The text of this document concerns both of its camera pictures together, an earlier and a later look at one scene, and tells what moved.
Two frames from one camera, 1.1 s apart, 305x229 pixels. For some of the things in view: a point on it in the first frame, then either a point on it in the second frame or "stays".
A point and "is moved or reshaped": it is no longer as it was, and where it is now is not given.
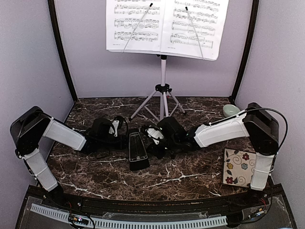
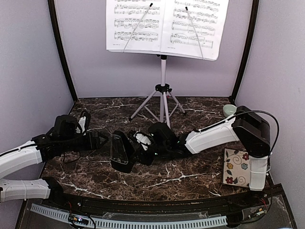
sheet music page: x=133 y=25 stays
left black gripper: x=120 y=145 to x=96 y=144
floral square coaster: x=238 y=166 stays
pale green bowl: x=229 y=109 stays
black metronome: x=138 y=157 is moved or reshaped
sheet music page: x=193 y=28 stays
